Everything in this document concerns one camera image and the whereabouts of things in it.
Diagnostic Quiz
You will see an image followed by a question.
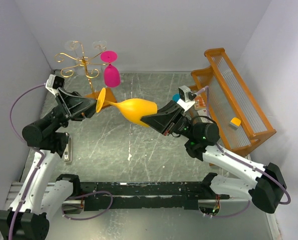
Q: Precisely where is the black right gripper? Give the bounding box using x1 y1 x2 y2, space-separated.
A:
139 100 195 140

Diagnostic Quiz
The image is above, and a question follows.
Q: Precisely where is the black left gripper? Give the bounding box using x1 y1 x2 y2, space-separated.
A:
44 86 105 132

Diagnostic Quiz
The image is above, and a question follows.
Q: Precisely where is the blue wine glass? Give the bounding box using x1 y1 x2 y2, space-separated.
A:
172 93 180 102

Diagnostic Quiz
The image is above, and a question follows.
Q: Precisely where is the yellow wine glass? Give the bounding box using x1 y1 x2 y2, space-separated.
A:
96 88 158 128

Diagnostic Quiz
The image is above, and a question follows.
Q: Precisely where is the pink wine glass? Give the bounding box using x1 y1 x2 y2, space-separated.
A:
100 50 121 88

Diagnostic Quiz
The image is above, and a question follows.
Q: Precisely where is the clear wine glass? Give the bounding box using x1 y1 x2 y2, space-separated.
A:
92 40 107 57
64 40 83 65

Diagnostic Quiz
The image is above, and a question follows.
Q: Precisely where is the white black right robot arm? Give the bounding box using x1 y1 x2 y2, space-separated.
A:
140 100 291 214

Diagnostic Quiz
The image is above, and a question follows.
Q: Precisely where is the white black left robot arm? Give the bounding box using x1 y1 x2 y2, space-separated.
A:
0 87 97 240

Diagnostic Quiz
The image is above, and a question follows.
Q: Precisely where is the wooden dish rack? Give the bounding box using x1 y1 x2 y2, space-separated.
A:
190 48 276 157

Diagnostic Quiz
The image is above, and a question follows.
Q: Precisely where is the silver black stapler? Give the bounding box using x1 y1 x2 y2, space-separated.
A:
63 134 73 165

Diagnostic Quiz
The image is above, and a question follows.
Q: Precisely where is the yellow grey small block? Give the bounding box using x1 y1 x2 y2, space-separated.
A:
229 117 241 130

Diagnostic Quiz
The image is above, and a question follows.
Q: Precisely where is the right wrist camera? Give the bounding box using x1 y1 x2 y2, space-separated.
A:
177 85 196 112

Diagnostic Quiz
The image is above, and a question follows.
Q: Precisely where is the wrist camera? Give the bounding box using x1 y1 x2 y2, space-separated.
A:
45 74 65 96
177 85 196 112

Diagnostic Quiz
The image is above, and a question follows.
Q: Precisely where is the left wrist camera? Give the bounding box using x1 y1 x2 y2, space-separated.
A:
45 74 65 96

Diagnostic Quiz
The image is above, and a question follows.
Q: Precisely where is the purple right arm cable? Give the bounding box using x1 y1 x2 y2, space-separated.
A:
195 85 291 219

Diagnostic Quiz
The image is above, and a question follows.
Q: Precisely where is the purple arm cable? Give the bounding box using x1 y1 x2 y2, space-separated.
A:
195 85 291 219
8 83 48 240

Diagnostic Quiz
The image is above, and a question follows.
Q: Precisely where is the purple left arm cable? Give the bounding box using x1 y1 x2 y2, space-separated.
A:
8 83 48 240

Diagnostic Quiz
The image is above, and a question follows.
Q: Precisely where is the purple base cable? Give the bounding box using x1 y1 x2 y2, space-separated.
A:
61 191 114 221

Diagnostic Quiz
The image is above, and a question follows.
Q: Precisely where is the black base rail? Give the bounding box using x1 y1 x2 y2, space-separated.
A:
67 181 216 211

